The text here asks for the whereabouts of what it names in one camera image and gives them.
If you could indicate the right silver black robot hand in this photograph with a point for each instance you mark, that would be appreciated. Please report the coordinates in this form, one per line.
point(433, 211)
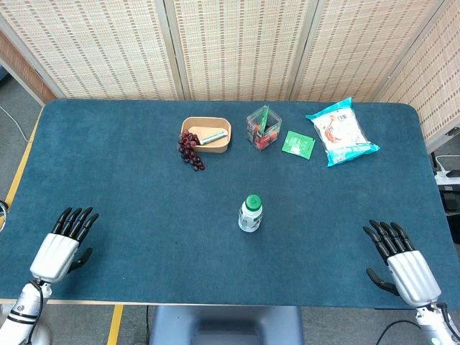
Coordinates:
point(413, 276)

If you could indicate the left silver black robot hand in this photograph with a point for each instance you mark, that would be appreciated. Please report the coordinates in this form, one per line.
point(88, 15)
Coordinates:
point(54, 253)

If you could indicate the white bottle with green label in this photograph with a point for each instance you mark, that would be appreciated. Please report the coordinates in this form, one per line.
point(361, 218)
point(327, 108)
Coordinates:
point(248, 221)

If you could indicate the green bottle cap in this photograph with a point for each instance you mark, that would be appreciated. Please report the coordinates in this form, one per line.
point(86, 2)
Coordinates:
point(253, 202)

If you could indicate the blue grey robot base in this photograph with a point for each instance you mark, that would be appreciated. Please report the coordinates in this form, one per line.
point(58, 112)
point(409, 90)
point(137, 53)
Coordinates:
point(226, 327)

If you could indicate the chrome metal object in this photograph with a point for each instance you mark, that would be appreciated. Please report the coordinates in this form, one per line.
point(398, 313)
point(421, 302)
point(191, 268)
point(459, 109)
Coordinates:
point(3, 212)

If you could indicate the black box on floor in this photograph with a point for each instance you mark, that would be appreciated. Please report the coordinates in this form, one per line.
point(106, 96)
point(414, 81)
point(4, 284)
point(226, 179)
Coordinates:
point(451, 203)

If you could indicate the white power strip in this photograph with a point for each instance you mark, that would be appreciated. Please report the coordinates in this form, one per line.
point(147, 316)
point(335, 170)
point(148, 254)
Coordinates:
point(447, 178)

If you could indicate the blue felt table mat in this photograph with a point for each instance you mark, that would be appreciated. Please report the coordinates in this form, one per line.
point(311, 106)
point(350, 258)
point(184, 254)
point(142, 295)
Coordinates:
point(108, 161)

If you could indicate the white teal snack bag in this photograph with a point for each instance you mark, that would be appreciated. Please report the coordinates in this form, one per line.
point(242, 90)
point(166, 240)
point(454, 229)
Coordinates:
point(339, 134)

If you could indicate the dark red grape bunch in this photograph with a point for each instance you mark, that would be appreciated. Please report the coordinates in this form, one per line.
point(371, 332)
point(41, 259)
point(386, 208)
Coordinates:
point(188, 149)

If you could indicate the green sachet packet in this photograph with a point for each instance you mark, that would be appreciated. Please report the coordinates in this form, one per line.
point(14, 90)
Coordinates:
point(298, 144)

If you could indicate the brown woven partition panel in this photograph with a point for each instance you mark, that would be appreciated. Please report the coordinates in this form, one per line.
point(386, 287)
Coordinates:
point(21, 68)

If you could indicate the beige woven screen panel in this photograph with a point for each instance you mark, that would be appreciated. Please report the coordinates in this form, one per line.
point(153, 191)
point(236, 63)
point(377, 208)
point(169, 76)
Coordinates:
point(97, 50)
point(237, 50)
point(431, 82)
point(359, 50)

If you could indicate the green white tube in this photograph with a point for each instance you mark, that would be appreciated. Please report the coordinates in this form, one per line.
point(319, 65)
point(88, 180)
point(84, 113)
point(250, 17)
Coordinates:
point(213, 138)

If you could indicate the red wrapped candies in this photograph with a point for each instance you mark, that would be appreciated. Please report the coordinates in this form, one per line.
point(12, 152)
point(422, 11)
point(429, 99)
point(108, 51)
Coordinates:
point(266, 141)

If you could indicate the kraft paper bowl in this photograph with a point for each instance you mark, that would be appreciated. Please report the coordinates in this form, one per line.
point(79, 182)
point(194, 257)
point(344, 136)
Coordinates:
point(215, 125)

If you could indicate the clear plastic square box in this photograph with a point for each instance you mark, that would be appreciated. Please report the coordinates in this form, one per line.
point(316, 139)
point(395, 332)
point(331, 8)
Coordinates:
point(264, 133)

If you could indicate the green paper card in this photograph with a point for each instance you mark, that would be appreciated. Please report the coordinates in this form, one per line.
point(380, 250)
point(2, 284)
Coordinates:
point(265, 116)

